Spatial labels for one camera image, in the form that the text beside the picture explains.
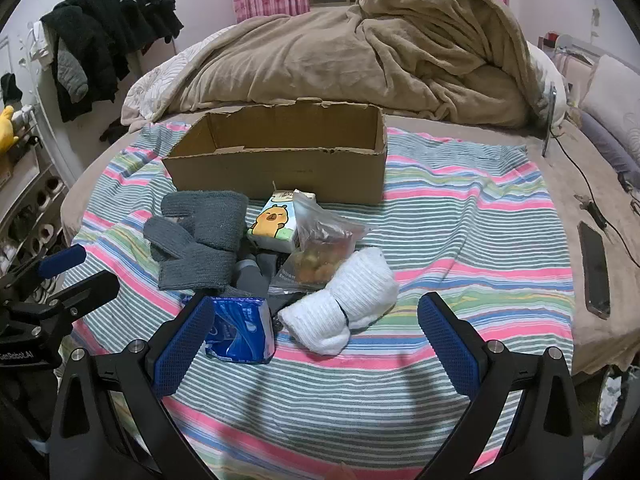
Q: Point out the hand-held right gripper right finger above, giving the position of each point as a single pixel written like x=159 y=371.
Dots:
x=450 y=350

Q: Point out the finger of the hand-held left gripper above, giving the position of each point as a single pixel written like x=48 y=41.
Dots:
x=90 y=290
x=62 y=261

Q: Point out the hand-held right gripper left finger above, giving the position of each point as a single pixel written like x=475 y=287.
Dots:
x=182 y=345

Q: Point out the blue tissue pack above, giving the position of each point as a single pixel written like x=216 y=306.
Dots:
x=240 y=330

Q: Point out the grey knitted socks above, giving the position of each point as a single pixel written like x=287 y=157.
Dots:
x=195 y=267

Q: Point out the white sock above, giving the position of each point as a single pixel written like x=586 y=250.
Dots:
x=350 y=290

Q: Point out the grey knit glove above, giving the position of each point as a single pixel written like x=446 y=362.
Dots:
x=220 y=212

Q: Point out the cartoon print tissue pack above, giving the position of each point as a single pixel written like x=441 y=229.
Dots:
x=272 y=222

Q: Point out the clear plastic snack bag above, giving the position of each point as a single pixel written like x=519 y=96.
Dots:
x=320 y=255

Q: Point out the shoe rack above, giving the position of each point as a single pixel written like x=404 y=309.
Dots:
x=35 y=200

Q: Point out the small cardboard box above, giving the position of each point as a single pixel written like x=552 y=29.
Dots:
x=6 y=170

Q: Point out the striped cloth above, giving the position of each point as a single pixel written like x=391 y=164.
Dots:
x=450 y=240

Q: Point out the black glove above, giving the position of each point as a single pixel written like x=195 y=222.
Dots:
x=112 y=130

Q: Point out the yellow plush toy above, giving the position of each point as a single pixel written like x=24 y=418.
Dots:
x=6 y=130

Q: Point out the black smartphone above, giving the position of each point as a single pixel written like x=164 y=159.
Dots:
x=595 y=270

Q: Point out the trash bin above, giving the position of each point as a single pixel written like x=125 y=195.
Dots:
x=610 y=395

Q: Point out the black cap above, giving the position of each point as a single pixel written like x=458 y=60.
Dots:
x=10 y=87

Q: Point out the grey quilted garment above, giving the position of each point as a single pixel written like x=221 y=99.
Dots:
x=70 y=72

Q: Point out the white floral quilt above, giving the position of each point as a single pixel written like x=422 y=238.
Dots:
x=150 y=90

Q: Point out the beige bed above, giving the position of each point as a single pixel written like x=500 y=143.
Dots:
x=565 y=185

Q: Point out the black charger plug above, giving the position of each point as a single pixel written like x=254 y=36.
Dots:
x=595 y=210

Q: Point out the black jackets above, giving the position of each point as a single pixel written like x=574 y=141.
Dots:
x=110 y=20

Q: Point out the standing tablet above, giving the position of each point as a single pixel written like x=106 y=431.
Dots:
x=550 y=115

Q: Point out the grey pillow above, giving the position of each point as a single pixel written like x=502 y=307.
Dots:
x=605 y=145

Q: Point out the white pillow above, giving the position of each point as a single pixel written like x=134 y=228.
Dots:
x=612 y=95

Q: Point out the beige fleece blanket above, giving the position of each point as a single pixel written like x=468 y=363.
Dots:
x=350 y=60

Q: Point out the metal headboard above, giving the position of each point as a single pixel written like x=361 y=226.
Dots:
x=570 y=45

